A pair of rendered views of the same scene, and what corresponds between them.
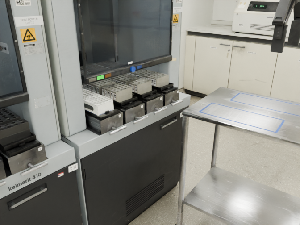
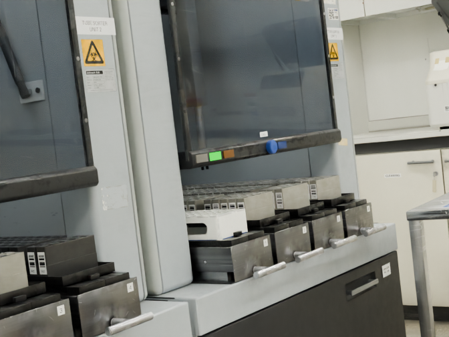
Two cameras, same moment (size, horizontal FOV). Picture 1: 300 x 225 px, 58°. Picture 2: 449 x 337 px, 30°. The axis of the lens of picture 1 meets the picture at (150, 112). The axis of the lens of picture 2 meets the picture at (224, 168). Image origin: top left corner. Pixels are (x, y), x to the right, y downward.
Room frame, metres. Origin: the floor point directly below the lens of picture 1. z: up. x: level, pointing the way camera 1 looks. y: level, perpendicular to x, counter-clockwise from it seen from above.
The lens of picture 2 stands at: (-0.50, 0.36, 1.04)
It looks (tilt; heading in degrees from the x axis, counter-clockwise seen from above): 3 degrees down; 355
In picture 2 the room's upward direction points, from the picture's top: 7 degrees counter-clockwise
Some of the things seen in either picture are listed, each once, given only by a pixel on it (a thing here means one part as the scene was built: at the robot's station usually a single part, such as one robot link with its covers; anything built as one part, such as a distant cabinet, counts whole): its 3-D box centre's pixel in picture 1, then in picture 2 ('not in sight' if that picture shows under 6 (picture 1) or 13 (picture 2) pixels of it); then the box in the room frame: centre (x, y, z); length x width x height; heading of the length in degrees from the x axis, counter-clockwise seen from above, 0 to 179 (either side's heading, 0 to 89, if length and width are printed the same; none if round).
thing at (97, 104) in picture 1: (87, 101); (177, 228); (1.26, 0.31, 0.83); 0.30 x 0.10 x 0.06; 48
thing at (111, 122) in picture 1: (73, 104); (134, 253); (1.35, 0.41, 0.78); 0.73 x 0.14 x 0.09; 48
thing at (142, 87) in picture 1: (143, 87); (292, 198); (1.42, 0.04, 0.85); 0.12 x 0.02 x 0.06; 137
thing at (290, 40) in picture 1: (295, 33); not in sight; (0.82, -0.43, 1.22); 0.03 x 0.01 x 0.07; 48
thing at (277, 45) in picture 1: (278, 38); not in sight; (0.72, -0.33, 1.22); 0.03 x 0.01 x 0.07; 48
